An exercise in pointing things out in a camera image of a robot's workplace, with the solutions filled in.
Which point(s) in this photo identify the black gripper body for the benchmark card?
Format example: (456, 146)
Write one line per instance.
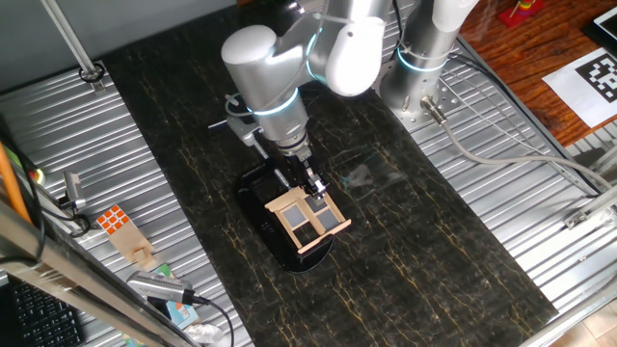
(303, 169)

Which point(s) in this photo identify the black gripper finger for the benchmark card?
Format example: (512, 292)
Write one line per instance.
(312, 190)
(322, 188)

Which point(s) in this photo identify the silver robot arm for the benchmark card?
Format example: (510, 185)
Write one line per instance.
(265, 72)

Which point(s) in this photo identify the black C-clamp with steel screw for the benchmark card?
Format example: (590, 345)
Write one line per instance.
(248, 202)

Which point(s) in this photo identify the black marble pattern mat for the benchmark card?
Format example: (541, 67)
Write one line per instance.
(410, 270)

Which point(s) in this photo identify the crumpled clear plastic wrap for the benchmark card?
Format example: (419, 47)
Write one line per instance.
(205, 333)

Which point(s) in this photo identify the wooden toy house block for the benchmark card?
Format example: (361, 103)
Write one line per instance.
(130, 243)

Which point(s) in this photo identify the Rubik's cube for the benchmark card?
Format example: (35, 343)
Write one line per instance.
(113, 219)

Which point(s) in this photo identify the brown wooden table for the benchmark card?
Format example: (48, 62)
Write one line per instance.
(520, 62)

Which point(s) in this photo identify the paper with black marker tag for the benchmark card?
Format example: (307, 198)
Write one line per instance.
(578, 91)

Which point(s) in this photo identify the orange pole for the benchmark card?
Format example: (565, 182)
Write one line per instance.
(12, 188)

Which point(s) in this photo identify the black keyboard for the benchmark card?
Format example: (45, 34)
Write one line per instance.
(43, 318)

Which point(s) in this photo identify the white tablet device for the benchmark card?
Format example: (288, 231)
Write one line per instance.
(609, 24)

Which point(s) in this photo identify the wooden toy window frame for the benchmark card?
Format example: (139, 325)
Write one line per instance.
(324, 236)

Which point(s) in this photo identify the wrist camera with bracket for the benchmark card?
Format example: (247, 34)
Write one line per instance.
(246, 127)

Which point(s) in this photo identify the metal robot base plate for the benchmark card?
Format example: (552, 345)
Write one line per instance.
(446, 98)

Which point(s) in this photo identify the silver ribbed camera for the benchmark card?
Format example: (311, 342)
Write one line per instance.
(159, 286)

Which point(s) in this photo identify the small camera on black mount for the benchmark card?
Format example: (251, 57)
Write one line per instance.
(73, 188)

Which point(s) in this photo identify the aluminium frame bar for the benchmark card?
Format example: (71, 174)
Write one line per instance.
(72, 284)

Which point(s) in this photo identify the aluminium corner bracket profile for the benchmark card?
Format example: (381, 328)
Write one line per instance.
(593, 209)

